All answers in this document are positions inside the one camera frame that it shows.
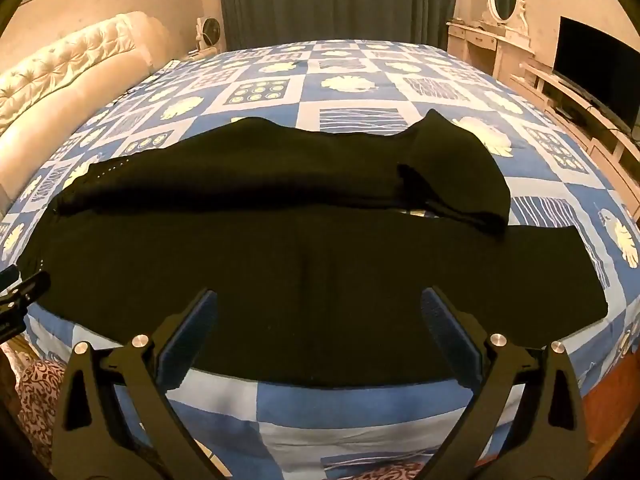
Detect cream television stand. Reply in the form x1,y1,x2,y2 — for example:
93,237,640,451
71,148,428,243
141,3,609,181
510,59,640,203

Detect black television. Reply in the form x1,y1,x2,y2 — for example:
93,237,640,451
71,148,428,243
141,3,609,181
552,16,640,134

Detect red floral cloth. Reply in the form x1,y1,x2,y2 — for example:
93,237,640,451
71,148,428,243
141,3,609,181
16,357,69,467
349,462,422,480

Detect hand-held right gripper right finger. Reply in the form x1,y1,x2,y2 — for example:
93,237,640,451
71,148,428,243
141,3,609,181
415,286,588,480

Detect white dressing table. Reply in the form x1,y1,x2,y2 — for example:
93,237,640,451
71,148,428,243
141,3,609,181
446,19,534,80

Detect black pants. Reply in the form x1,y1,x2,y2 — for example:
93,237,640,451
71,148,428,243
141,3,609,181
15,109,608,390

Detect blue patterned bedsheet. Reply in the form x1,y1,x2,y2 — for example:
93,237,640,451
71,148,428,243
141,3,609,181
0,39,640,480

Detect dark green curtain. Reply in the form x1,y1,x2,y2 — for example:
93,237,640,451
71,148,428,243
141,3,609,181
216,0,462,53

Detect white desk fan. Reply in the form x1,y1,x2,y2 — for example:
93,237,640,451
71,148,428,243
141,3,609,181
194,16,224,56

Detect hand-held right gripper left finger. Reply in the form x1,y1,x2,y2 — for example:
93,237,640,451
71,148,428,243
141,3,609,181
50,287,236,480

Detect cream tufted headboard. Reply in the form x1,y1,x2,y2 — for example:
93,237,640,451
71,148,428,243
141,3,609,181
0,11,166,216

